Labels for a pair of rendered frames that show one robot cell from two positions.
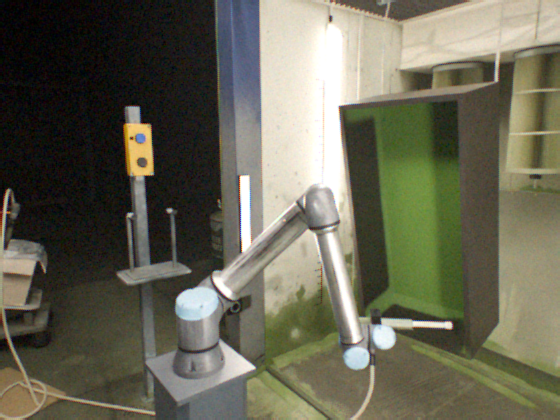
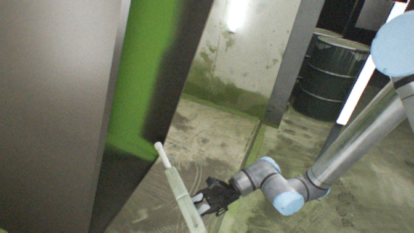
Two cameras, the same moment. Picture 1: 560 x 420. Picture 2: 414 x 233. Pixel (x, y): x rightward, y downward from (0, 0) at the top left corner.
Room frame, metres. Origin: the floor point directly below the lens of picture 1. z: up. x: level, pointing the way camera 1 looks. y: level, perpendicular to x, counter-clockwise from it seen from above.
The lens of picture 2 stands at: (2.15, 0.08, 1.30)
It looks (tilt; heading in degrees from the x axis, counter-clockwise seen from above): 30 degrees down; 235
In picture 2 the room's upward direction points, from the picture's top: 10 degrees clockwise
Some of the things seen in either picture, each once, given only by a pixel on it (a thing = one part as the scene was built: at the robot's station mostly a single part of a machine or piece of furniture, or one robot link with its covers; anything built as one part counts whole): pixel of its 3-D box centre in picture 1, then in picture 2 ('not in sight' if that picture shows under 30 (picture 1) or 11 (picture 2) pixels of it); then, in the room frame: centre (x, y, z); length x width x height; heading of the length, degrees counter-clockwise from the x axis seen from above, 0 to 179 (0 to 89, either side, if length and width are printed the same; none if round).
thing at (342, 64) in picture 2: not in sight; (328, 80); (-0.70, -1.55, 0.44); 0.59 x 0.58 x 0.89; 52
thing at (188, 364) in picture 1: (198, 352); not in sight; (1.39, 0.32, 0.69); 0.19 x 0.19 x 0.10
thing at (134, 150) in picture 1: (139, 150); not in sight; (2.10, 0.75, 1.42); 0.12 x 0.06 x 0.26; 128
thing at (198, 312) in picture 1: (198, 316); not in sight; (1.40, 0.32, 0.83); 0.17 x 0.15 x 0.18; 175
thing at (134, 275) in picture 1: (153, 241); not in sight; (2.02, 0.68, 0.95); 0.26 x 0.15 x 0.32; 128
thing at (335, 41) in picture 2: not in sight; (343, 44); (-0.70, -1.55, 0.86); 0.54 x 0.54 x 0.01
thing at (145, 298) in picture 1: (142, 259); not in sight; (2.15, 0.79, 0.82); 0.06 x 0.06 x 1.64; 38
